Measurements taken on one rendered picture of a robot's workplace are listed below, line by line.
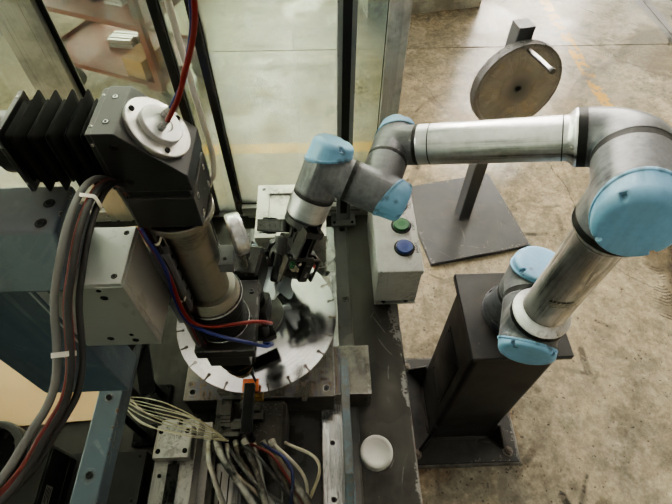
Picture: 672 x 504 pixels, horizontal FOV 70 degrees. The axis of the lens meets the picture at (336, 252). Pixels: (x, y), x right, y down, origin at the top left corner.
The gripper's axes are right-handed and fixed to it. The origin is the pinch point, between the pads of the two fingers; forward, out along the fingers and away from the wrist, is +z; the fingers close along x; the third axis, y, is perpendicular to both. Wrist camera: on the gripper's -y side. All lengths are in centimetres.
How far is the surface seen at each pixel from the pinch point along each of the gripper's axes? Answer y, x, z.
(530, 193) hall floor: -74, 180, -5
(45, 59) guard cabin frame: -50, -39, -22
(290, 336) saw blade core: 8.3, 3.2, 4.5
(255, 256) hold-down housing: 14.8, -14.5, -19.5
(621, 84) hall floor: -120, 277, -72
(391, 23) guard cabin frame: -18, 16, -55
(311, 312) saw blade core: 5.3, 8.2, 0.8
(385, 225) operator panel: -12.1, 33.8, -11.9
